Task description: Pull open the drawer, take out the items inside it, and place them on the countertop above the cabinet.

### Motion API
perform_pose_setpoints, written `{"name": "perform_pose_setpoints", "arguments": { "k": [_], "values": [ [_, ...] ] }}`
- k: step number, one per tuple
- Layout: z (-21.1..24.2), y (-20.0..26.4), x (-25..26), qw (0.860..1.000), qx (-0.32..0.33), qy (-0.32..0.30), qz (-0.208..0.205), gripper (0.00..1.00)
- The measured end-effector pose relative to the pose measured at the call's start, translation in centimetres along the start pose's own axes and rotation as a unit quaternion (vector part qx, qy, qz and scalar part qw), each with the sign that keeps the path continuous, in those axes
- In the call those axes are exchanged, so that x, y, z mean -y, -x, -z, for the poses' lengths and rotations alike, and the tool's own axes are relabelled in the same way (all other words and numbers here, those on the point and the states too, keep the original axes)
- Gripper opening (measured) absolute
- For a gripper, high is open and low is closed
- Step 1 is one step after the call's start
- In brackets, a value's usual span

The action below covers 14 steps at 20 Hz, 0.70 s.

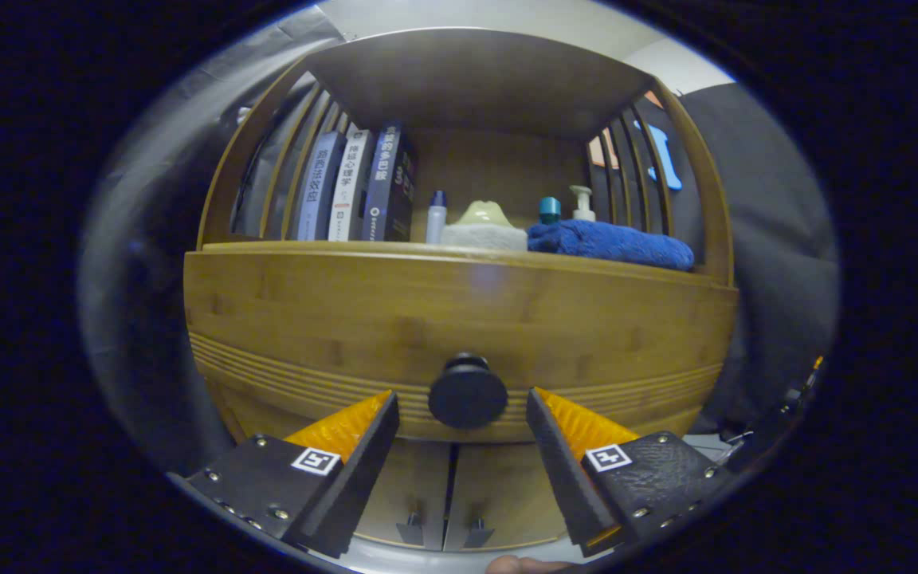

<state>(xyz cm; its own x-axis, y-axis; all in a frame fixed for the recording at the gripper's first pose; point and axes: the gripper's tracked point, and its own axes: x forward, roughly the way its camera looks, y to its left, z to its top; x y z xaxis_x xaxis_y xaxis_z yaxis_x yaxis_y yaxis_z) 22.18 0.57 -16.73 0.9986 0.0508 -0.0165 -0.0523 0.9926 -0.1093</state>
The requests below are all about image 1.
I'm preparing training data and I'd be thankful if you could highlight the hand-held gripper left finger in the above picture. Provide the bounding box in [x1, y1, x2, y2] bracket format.
[168, 389, 401, 559]

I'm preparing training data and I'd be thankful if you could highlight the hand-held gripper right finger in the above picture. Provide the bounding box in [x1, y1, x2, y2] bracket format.
[526, 387, 735, 557]

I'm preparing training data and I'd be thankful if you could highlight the wooden drawer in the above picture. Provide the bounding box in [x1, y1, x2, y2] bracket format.
[184, 242, 740, 444]

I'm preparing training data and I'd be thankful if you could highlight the pale green soap grey dish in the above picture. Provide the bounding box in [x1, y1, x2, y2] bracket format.
[441, 200, 529, 253]

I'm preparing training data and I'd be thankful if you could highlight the wooden cabinet door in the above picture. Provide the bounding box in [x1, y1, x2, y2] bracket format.
[351, 438, 453, 551]
[443, 441, 571, 552]

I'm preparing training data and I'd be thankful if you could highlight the wooden countertop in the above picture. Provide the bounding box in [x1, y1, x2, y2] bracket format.
[200, 238, 731, 281]

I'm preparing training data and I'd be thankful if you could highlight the wooden cabinet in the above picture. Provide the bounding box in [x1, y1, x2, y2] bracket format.
[182, 28, 740, 552]

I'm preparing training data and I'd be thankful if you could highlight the black device with orange tip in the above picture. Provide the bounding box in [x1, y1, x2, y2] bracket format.
[734, 355, 826, 471]

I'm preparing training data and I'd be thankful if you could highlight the blue folded towel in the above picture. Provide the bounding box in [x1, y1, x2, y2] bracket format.
[527, 219, 696, 272]

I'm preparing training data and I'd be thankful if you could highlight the white bottle blue cap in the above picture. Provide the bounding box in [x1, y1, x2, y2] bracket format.
[426, 190, 449, 244]

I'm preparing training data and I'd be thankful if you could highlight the grey-blue book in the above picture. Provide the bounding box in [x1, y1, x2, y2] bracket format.
[296, 132, 348, 242]

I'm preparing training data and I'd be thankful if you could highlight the white book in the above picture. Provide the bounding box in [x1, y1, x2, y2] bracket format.
[328, 128, 372, 242]

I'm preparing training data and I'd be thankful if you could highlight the dark blue book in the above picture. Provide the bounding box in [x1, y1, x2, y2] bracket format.
[359, 121, 418, 242]

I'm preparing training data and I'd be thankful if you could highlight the black backdrop cloth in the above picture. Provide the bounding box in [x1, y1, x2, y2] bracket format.
[80, 16, 841, 479]

